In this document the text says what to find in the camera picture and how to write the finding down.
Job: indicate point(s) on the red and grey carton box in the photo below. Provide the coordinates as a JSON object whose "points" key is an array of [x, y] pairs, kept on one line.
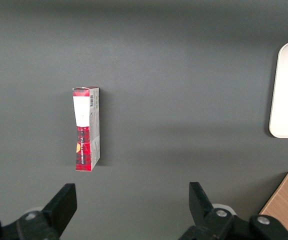
{"points": [[86, 130]]}

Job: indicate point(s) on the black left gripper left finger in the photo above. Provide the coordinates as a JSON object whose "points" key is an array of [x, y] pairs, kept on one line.
{"points": [[46, 222]]}

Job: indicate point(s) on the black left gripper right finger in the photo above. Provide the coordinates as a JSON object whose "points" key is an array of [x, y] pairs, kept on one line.
{"points": [[224, 227]]}

